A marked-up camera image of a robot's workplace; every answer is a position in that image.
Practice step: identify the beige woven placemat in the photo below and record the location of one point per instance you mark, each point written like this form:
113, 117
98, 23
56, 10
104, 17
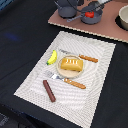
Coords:
72, 103

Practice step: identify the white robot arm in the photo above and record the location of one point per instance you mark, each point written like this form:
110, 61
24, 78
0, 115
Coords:
100, 3

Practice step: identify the brown toy chocolate bar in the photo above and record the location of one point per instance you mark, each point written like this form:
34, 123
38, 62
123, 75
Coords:
49, 91

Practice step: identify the orange toy bread loaf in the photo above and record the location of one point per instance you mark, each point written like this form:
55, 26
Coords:
72, 64

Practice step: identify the fork with wooden handle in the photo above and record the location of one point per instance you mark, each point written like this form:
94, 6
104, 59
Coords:
66, 80

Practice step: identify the dark grey tall pot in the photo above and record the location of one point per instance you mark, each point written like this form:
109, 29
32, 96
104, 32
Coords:
67, 8

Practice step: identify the beige bowl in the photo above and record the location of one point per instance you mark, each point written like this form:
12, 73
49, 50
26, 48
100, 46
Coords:
123, 14

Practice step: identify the red toy tomato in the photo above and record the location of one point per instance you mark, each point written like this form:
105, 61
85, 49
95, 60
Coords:
89, 14

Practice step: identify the knife with wooden handle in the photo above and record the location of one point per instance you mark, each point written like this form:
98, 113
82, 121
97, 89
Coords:
81, 56

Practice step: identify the yellow toy banana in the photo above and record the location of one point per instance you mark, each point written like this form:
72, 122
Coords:
53, 58

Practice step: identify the grey pot with handle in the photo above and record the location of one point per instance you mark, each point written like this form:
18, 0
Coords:
87, 20

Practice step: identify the round wooden plate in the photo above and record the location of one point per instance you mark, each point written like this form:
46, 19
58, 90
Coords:
68, 73

